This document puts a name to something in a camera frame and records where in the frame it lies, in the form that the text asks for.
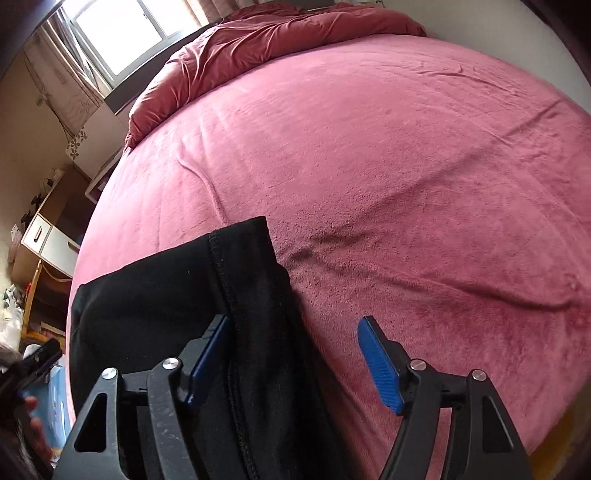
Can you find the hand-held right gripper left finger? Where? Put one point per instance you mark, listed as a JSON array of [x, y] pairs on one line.
[[210, 360]]

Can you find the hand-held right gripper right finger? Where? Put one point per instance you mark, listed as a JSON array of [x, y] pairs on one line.
[[381, 364]]

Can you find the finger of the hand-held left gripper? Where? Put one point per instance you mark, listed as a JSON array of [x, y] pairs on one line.
[[41, 362]]

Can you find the black pants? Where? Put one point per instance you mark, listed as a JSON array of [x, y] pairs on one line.
[[161, 295]]

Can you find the person's left hand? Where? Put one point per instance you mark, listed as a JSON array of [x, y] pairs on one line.
[[39, 429]]

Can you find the blue box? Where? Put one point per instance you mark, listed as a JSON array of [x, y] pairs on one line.
[[59, 406]]

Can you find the wooden shelf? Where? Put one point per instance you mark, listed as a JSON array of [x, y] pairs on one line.
[[46, 295]]

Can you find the white cabinet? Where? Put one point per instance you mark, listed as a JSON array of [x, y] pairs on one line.
[[46, 240]]

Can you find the pink bed sheet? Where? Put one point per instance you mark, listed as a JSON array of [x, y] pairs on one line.
[[369, 184]]

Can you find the grey bench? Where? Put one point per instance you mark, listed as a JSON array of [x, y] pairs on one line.
[[104, 175]]

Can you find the patterned curtain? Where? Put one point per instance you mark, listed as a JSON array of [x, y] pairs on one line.
[[69, 87]]

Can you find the red duvet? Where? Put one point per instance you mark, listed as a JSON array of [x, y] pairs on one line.
[[231, 50]]

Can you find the window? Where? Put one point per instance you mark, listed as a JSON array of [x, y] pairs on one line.
[[120, 32]]

